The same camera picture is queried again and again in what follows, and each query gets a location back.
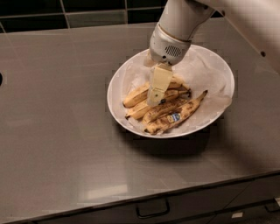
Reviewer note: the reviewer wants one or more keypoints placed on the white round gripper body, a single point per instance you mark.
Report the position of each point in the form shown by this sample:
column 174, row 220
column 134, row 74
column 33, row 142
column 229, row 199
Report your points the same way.
column 166, row 49

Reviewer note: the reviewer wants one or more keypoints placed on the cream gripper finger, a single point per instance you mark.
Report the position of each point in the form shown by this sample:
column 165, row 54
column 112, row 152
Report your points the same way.
column 148, row 61
column 160, row 79

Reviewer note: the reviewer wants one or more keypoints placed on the spotted yellow banana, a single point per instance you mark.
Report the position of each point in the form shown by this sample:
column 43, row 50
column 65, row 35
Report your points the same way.
column 139, row 94
column 142, row 107
column 161, row 109

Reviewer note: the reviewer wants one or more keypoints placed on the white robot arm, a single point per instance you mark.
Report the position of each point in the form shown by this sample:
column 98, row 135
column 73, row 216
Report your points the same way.
column 257, row 21

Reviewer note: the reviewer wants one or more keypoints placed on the white bowl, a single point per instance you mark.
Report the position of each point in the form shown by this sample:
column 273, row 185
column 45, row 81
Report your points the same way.
column 115, row 101

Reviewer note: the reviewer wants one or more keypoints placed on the bottom banana with blue sticker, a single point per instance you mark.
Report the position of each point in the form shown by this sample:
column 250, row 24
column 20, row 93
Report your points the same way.
column 174, row 115

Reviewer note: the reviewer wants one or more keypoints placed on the black drawer handle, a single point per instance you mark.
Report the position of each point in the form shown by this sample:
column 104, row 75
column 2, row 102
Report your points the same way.
column 152, row 208

